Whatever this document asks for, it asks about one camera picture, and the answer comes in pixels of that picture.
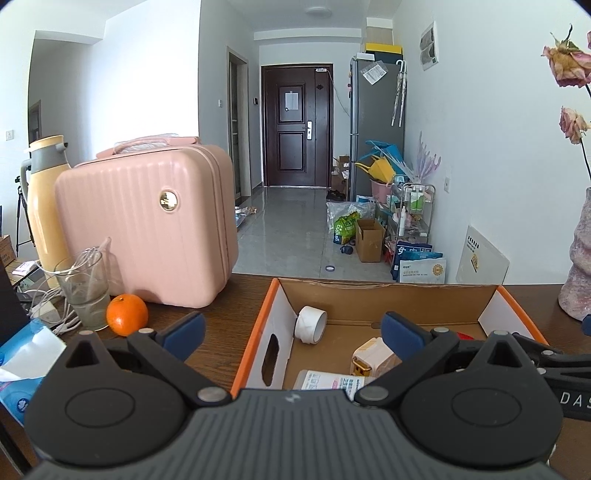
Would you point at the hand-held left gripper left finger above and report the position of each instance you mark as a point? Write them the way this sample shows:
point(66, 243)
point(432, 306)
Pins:
point(184, 332)

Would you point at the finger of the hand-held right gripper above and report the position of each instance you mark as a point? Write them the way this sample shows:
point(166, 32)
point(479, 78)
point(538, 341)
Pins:
point(538, 350)
point(587, 325)

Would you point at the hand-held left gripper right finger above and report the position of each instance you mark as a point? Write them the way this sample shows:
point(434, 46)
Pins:
point(401, 334)

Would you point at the white power adapter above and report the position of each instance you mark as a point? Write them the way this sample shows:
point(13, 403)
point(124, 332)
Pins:
point(376, 353)

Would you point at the orange-rimmed cardboard box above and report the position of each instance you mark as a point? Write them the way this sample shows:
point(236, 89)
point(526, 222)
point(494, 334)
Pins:
point(332, 350)

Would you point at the white tape roll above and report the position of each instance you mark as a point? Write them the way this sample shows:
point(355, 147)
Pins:
point(307, 321)

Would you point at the pink textured vase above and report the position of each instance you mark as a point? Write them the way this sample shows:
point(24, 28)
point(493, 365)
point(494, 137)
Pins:
point(579, 267)

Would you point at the orange fruit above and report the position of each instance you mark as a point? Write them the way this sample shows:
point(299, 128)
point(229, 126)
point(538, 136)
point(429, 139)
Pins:
point(127, 316)

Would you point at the blue and white packet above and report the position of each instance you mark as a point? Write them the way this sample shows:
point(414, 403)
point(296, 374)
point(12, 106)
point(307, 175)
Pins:
point(420, 267)

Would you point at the white paper booklet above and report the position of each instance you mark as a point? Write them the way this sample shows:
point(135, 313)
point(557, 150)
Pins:
point(323, 383)

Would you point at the small brown cardboard box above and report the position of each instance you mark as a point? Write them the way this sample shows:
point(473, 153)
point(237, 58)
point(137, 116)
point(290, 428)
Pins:
point(369, 244)

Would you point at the clear drinking glass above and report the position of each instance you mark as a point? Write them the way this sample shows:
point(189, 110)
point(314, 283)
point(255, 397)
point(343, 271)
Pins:
point(87, 300)

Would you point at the white leaning board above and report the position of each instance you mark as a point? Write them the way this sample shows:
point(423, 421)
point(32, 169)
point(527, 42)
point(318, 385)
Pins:
point(482, 261)

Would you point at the green printed bag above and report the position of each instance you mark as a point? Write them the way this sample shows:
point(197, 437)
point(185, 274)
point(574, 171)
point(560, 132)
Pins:
point(344, 230)

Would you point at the pink hard-shell suitcase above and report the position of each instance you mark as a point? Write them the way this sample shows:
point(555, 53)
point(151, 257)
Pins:
point(138, 221)

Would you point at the pet bowl stand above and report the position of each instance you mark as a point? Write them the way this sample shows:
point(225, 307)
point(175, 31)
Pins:
point(242, 213)

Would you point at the white power strip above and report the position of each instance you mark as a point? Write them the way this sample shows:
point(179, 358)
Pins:
point(50, 314)

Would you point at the clear plastic bag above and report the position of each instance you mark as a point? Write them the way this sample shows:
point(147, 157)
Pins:
point(339, 208)

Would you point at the pink bucket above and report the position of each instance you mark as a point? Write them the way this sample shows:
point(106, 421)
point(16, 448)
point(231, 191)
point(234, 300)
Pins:
point(381, 190)

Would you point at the blue tissue packet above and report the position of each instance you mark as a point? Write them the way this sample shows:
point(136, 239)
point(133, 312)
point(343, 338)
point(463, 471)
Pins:
point(23, 369)

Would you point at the yellow bag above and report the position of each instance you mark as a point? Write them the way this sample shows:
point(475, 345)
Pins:
point(381, 170)

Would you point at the lilac plastic hangers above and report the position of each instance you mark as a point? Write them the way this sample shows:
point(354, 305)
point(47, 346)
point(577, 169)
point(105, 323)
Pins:
point(427, 161)

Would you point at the yellow thermos jug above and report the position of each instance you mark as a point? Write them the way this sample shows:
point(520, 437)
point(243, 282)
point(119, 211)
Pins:
point(41, 203)

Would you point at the black tripod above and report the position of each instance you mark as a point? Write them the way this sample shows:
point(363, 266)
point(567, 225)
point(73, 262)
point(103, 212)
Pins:
point(21, 217)

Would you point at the grey refrigerator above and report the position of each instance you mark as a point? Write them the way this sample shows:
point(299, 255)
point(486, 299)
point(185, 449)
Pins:
point(374, 115)

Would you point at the dark brown door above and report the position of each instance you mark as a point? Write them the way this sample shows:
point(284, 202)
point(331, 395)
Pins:
point(295, 138)

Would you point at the white folded umbrella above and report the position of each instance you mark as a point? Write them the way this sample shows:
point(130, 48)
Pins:
point(400, 92)

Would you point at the paper sheet on refrigerator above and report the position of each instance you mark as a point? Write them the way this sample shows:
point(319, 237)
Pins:
point(374, 73)

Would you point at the large dried pink rose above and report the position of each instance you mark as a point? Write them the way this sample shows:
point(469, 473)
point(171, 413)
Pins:
point(565, 62)

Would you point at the yellow and black box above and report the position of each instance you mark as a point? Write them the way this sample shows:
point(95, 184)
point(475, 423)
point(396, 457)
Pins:
point(383, 48)

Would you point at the round ceiling lamp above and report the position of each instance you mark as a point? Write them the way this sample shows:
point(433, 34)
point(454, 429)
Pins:
point(318, 10)

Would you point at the white wall panel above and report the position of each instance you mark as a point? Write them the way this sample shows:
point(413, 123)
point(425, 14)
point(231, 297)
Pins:
point(428, 46)

